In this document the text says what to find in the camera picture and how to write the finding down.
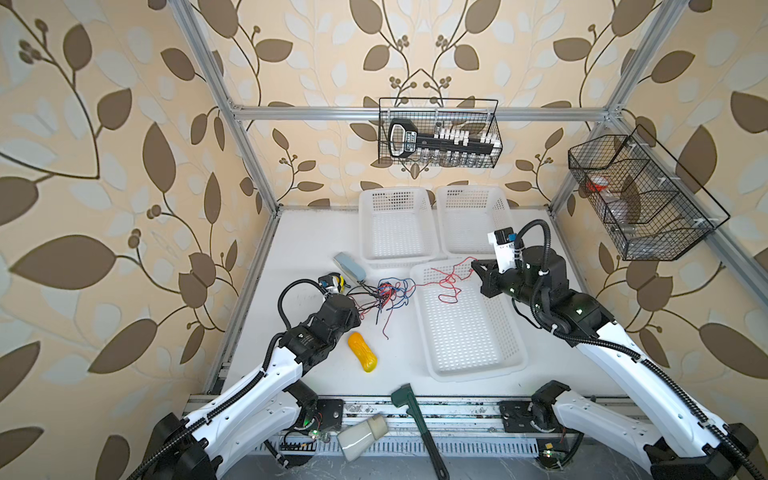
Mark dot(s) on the black wire basket right wall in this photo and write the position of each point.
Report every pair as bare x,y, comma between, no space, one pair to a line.
655,209

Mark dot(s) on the red object in wire basket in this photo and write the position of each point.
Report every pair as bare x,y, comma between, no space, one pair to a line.
596,184

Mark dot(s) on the black wire basket wall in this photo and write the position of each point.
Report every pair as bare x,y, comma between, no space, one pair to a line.
655,209
472,114

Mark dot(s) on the white basket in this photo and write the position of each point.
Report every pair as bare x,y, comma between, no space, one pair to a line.
466,336
396,227
466,215

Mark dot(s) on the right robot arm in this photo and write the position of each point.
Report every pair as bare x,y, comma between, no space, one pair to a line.
680,439

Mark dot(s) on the grey blue stapler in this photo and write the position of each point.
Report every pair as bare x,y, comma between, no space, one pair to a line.
349,267

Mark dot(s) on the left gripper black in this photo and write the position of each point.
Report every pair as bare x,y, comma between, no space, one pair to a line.
354,319

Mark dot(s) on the aluminium frame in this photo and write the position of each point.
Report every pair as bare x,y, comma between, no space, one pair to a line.
694,73

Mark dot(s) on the white basket back right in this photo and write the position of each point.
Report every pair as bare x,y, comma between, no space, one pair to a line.
466,215

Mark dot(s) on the green handled wrench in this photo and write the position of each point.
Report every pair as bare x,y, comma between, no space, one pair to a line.
404,396

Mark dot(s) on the black socket holder tool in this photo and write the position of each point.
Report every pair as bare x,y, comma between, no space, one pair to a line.
404,139

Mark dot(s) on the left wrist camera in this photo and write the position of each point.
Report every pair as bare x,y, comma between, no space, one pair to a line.
332,283

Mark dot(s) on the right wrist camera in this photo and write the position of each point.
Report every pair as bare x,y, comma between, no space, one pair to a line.
503,242

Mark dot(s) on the yellow plastic corn toy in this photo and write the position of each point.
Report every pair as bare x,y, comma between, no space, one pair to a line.
362,352

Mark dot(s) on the white plastic bottle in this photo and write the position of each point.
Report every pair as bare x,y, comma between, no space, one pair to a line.
357,439

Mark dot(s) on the black wire basket back wall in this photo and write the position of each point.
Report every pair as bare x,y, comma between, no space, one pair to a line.
472,114

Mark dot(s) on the white basket back left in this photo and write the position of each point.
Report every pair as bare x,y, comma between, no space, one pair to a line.
396,227

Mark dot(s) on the white basket front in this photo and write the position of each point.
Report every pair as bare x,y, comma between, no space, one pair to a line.
466,336

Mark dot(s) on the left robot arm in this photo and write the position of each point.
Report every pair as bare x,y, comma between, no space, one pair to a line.
209,441

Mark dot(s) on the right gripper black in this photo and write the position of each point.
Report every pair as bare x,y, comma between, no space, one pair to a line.
488,275

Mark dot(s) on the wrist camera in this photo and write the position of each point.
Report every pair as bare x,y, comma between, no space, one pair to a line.
503,242
332,283

